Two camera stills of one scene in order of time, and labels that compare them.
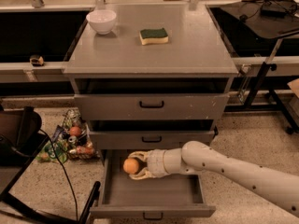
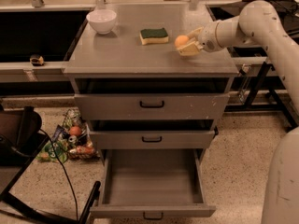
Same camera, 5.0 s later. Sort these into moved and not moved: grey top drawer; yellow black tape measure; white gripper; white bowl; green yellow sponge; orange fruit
Moved: orange fruit; white gripper
Not moved: white bowl; grey top drawer; yellow black tape measure; green yellow sponge
